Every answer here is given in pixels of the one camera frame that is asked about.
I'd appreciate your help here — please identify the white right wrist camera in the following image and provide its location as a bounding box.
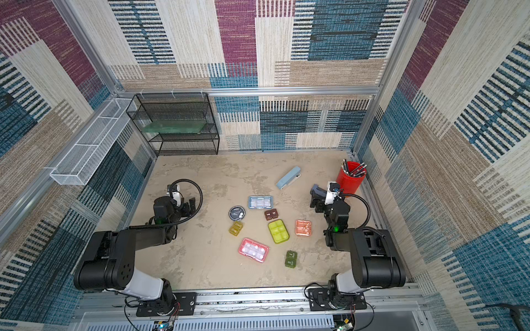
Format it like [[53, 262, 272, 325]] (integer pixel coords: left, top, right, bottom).
[[324, 181, 341, 205]]

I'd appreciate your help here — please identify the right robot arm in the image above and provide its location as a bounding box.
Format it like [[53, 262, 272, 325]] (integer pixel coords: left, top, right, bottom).
[[304, 186, 407, 311]]

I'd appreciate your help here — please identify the blue six-compartment pillbox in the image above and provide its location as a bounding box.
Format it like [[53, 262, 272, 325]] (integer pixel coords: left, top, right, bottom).
[[248, 195, 273, 210]]

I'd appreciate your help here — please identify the black wire mesh shelf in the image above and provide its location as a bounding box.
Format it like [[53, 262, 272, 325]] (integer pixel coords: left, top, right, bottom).
[[126, 92, 220, 157]]

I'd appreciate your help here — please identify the light blue stapler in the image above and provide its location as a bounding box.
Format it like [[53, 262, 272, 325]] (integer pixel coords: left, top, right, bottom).
[[276, 166, 301, 190]]

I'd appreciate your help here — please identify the pink pillbox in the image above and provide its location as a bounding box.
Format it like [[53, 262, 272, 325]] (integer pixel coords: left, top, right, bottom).
[[238, 238, 270, 263]]

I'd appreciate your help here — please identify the white wire mesh basket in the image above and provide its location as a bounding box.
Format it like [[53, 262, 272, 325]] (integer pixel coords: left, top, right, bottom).
[[50, 98, 131, 186]]

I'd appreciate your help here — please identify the maroon two-compartment pillbox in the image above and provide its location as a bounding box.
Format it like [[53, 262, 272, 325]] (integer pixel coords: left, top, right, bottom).
[[264, 208, 279, 221]]

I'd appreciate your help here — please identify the yellow two-compartment pillbox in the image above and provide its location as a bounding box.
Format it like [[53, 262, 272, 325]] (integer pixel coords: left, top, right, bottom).
[[229, 221, 244, 237]]

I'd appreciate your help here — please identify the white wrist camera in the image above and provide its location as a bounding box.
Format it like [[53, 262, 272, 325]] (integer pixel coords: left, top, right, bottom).
[[167, 184, 183, 208], [324, 181, 341, 205]]

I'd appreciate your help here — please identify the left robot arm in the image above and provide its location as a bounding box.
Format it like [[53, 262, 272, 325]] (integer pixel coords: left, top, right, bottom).
[[73, 179, 204, 317]]

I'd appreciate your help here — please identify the small green two-compartment pillbox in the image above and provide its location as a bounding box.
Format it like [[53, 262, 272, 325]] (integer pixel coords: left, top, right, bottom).
[[284, 250, 298, 268]]

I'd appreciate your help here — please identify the red pen cup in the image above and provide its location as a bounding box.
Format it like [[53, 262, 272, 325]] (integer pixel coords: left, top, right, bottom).
[[336, 159, 367, 194]]

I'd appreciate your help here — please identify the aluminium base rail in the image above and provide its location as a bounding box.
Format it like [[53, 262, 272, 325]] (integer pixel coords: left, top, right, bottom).
[[68, 284, 436, 330]]

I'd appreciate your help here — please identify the white pillbox with green lid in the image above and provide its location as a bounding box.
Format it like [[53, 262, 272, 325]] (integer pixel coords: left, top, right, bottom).
[[268, 219, 290, 244]]

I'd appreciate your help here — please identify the round dark blue pillbox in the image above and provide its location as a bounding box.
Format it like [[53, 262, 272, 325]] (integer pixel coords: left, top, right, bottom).
[[229, 205, 246, 221]]

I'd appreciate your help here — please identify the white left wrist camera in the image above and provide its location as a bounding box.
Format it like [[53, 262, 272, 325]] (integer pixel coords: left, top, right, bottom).
[[167, 184, 183, 208]]

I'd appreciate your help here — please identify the orange pillbox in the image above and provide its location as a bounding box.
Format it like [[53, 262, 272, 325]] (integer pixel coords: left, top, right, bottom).
[[295, 220, 312, 237]]

